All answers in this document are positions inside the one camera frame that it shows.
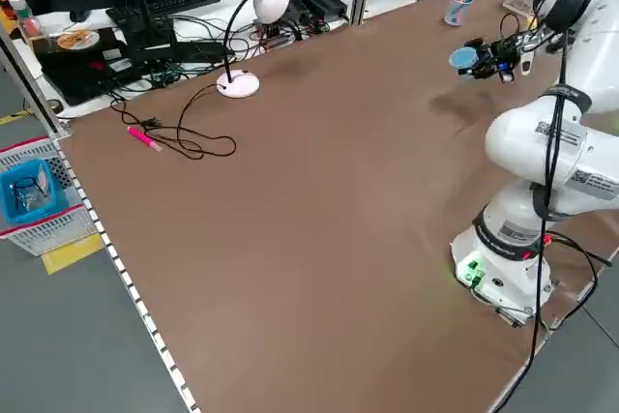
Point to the clear plastic beaker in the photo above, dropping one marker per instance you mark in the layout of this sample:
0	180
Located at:
457	9

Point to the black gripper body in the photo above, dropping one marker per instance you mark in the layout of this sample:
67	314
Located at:
500	52

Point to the clear acrylic mug rack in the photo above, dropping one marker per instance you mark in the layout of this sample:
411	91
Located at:
515	6

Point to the blue plastic box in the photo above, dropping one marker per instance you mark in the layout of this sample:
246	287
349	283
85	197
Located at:
48	207

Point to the black keyboard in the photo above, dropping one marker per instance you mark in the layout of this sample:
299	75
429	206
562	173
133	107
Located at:
186	3

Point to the black equipment box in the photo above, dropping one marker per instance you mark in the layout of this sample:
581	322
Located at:
72	74

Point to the pink marker pen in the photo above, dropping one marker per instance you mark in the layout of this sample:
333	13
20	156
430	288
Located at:
142	138

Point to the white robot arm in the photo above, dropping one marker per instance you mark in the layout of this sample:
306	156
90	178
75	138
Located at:
522	142

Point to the bottle with green cap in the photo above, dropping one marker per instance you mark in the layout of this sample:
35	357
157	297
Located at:
19	9

